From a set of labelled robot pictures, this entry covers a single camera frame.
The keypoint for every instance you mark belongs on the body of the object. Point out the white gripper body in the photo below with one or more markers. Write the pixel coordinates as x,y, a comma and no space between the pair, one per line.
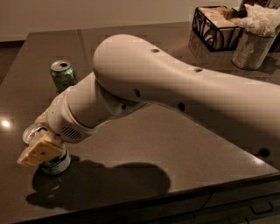
59,119

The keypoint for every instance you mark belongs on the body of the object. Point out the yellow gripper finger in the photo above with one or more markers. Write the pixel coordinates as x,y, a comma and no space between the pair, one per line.
39,150

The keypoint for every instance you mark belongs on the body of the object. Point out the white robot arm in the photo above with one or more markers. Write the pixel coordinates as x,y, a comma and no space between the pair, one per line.
128,73

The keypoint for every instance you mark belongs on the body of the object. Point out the green soda can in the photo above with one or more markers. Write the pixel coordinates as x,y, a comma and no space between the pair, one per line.
63,74

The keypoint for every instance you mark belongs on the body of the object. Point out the metal cup with napkins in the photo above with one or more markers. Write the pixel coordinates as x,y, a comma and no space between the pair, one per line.
259,30

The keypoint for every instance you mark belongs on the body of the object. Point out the black wire basket organizer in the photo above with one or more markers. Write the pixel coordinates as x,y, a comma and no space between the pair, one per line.
216,27

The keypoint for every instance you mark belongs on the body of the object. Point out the dark drawer handle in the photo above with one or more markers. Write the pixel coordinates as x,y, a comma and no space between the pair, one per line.
262,208

